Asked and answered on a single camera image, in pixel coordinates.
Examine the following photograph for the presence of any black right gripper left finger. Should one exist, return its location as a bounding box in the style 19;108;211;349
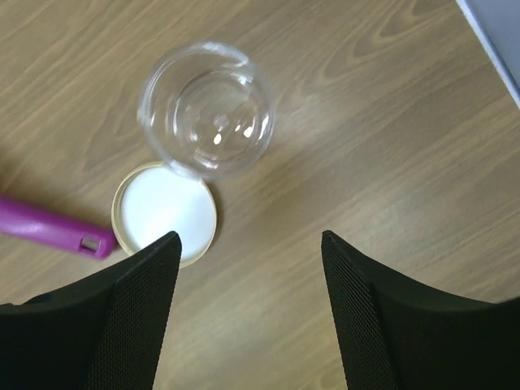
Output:
1;232;182;389

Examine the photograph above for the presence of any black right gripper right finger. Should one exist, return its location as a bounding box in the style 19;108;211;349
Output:
321;231;519;389

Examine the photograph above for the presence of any magenta plastic scoop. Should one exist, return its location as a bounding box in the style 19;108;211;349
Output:
1;197;116;259

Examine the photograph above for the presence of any clear plastic jar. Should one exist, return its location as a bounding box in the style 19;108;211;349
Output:
136;41;275;181

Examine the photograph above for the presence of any white jar lid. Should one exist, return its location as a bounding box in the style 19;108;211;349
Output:
111;162;218;268

